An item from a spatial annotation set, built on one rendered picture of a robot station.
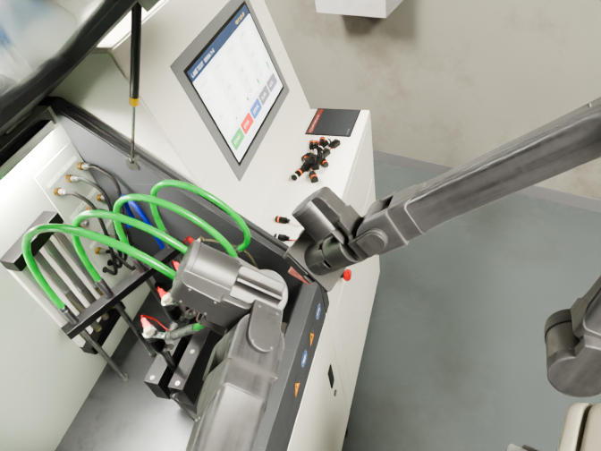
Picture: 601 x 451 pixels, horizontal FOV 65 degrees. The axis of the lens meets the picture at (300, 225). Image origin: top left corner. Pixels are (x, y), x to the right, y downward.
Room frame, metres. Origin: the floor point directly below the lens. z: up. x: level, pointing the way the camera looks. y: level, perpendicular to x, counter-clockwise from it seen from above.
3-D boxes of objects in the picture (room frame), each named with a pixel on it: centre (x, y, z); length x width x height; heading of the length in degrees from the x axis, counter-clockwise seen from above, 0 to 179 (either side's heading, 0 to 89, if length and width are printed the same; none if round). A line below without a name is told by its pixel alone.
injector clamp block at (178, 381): (0.70, 0.30, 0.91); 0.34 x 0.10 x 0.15; 155
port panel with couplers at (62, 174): (0.92, 0.49, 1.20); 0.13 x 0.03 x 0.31; 155
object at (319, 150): (1.20, -0.09, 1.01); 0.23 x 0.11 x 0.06; 155
